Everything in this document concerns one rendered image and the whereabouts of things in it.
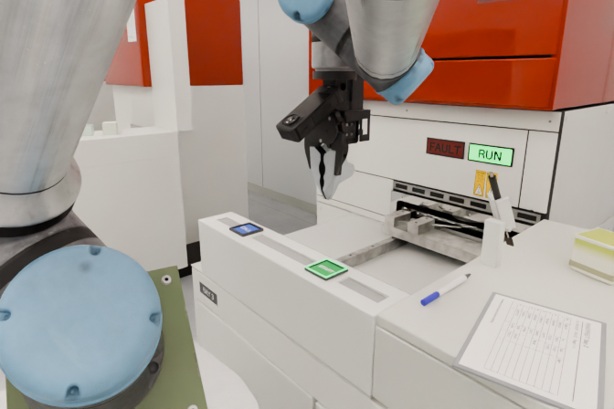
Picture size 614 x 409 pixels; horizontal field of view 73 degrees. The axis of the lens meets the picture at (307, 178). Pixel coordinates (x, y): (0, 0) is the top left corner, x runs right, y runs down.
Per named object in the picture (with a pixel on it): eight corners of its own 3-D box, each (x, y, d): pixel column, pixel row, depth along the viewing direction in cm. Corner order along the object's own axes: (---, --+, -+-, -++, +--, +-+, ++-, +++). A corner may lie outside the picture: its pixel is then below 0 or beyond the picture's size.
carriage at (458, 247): (397, 226, 127) (398, 217, 126) (522, 267, 100) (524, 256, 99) (381, 233, 122) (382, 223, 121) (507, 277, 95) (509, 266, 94)
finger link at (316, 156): (345, 194, 74) (347, 142, 72) (322, 200, 70) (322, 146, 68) (333, 190, 76) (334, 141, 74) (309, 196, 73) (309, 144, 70)
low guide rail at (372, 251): (414, 236, 127) (414, 226, 126) (419, 238, 125) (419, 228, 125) (284, 290, 95) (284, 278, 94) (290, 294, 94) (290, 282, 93)
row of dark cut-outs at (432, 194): (394, 187, 133) (394, 180, 133) (540, 224, 101) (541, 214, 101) (393, 188, 133) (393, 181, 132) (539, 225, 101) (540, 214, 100)
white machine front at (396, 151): (321, 199, 164) (322, 96, 155) (541, 270, 105) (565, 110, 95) (314, 201, 163) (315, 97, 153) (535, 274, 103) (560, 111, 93)
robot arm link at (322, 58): (334, 40, 61) (299, 43, 67) (334, 72, 62) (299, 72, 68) (369, 42, 65) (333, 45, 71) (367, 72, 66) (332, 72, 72)
